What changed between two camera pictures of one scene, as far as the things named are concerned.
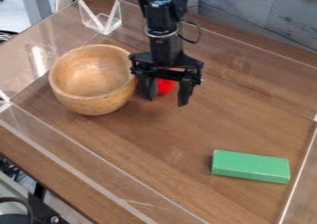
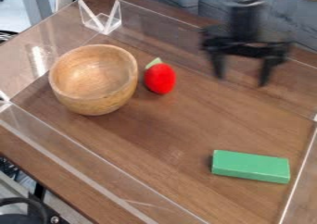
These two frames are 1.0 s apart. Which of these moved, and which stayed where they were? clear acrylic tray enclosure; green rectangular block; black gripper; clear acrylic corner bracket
Moved: black gripper
Stayed: clear acrylic tray enclosure; clear acrylic corner bracket; green rectangular block
